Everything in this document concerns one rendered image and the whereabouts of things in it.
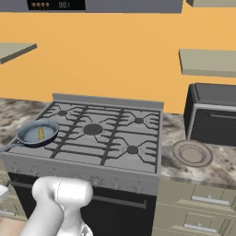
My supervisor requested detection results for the beige drawer front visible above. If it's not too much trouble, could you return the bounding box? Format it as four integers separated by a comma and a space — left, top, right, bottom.
181, 211, 236, 236
187, 183, 236, 210

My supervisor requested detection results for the grey-green upper cupboard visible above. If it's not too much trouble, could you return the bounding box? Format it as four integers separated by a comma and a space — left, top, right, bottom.
185, 0, 236, 8

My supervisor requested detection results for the black toaster oven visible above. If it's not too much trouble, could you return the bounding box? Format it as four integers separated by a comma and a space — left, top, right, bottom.
183, 82, 236, 148

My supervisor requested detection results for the brown round plate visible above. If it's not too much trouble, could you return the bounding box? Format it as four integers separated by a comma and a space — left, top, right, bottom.
171, 139, 214, 168

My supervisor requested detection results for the grey-green wall shelf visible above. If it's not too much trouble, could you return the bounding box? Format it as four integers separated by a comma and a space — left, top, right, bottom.
178, 48, 236, 78
0, 41, 38, 65

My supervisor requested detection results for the dark oven door handle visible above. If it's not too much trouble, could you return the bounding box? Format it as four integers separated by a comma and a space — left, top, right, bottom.
10, 180, 148, 210

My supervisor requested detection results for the yellow butter stick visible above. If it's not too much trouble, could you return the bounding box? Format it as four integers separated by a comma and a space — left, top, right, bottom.
37, 126, 45, 142

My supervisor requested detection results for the beige base cupboard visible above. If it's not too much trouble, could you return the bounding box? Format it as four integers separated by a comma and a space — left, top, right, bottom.
0, 168, 28, 221

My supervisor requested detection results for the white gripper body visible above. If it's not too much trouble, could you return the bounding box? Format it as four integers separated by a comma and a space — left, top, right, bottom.
0, 185, 10, 203

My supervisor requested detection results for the grey range hood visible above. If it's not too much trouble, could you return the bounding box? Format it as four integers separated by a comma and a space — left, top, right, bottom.
0, 0, 184, 15

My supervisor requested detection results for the dark toaster oven handle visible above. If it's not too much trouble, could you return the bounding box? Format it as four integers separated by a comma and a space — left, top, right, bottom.
207, 111, 236, 120

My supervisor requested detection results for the blue-grey frying pan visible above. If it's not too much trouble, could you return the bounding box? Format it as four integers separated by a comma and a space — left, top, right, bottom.
0, 118, 60, 154

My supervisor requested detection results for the grey gas hob range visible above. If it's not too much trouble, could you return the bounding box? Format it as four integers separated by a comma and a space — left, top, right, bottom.
0, 92, 165, 236

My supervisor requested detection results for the black oven door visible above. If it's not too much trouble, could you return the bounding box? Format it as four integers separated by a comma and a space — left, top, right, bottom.
6, 172, 158, 236

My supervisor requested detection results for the silver drawer handle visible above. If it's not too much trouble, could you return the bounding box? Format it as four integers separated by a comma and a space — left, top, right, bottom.
191, 195, 230, 207
183, 222, 218, 234

